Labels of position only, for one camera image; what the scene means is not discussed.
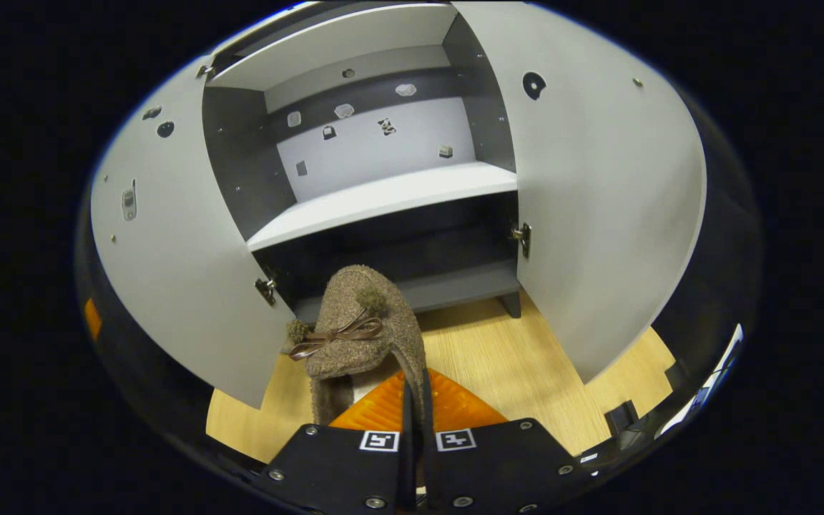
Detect brown fuzzy shoe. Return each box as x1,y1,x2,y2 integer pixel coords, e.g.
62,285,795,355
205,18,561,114
287,265,433,430

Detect white grey shoe cabinet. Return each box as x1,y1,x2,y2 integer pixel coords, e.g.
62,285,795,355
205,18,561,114
201,0,527,323

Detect small black box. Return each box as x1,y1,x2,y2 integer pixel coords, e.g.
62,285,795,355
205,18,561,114
604,401,640,437

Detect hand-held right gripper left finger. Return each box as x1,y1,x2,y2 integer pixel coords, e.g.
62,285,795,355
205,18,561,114
262,368,416,514

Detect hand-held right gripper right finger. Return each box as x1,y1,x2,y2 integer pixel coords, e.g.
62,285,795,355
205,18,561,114
416,368,577,514

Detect white shoe cabinet door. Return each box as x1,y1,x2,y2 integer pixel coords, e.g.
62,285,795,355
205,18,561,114
451,0,707,386
90,56,297,410

